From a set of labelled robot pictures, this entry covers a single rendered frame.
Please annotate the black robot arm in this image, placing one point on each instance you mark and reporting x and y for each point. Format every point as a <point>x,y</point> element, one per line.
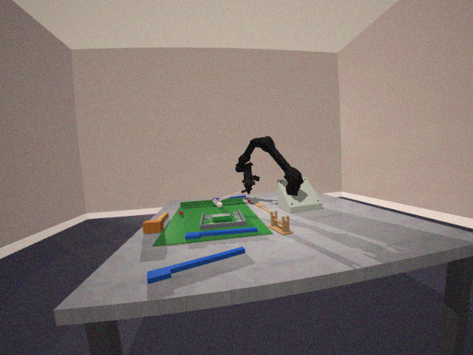
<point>292,175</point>

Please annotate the green flat mat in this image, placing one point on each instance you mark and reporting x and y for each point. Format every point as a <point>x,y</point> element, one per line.
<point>175,231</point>

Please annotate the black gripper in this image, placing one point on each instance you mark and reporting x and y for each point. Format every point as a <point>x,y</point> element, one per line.
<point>248,182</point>

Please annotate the orange mallet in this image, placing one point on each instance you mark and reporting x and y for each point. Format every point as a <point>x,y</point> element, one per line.
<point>154,226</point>

